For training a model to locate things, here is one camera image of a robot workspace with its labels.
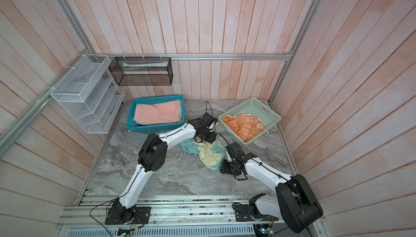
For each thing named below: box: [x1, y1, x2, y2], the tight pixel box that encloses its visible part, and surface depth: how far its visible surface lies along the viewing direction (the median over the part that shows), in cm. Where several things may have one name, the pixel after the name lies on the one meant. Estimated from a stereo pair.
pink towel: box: [133, 99, 182, 125], surface depth 110 cm
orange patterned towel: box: [222, 113, 268, 143], surface depth 107 cm
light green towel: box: [177, 139, 226, 171], surface depth 92 cm
